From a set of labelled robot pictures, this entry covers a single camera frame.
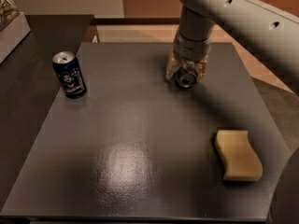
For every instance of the white green 7up can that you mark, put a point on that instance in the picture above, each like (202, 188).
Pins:
(186, 76)

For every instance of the dark side table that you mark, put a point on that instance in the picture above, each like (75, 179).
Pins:
(28, 85)

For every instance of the yellow sponge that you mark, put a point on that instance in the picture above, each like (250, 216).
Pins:
(239, 159)

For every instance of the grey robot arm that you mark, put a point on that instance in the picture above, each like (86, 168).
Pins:
(270, 34)

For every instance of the dark blue soda can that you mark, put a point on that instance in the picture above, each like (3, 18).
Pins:
(67, 69)

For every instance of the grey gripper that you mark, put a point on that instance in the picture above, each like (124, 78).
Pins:
(191, 50)

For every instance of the white box with snacks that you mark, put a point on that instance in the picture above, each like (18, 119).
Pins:
(13, 27)

